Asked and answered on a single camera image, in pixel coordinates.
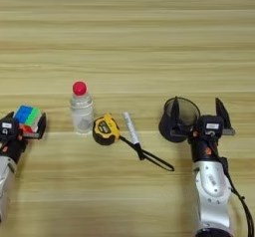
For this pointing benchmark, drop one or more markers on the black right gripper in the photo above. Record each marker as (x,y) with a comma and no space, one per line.
(205,148)

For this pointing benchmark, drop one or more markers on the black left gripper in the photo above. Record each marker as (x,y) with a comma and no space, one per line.
(15,148)

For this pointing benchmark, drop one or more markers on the colourful puzzle cube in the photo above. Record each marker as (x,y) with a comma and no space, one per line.
(28,116)

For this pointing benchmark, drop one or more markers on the clear bottle with red cap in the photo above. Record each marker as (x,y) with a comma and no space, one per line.
(82,111)

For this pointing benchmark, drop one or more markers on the white marker pen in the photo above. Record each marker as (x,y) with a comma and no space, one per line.
(131,128)

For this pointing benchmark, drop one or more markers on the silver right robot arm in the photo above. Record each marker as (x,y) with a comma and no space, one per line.
(212,191)

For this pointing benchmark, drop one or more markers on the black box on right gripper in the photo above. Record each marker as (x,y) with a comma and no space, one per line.
(211,124)

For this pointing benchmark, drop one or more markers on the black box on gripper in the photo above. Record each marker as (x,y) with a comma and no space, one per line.
(9,128)
(211,124)

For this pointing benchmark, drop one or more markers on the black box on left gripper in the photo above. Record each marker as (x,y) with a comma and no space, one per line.
(9,128)

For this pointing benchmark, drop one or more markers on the black mesh pen cup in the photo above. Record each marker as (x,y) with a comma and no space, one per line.
(169,128)

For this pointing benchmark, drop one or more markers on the yellow black tape measure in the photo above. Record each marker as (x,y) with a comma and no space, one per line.
(105,129)

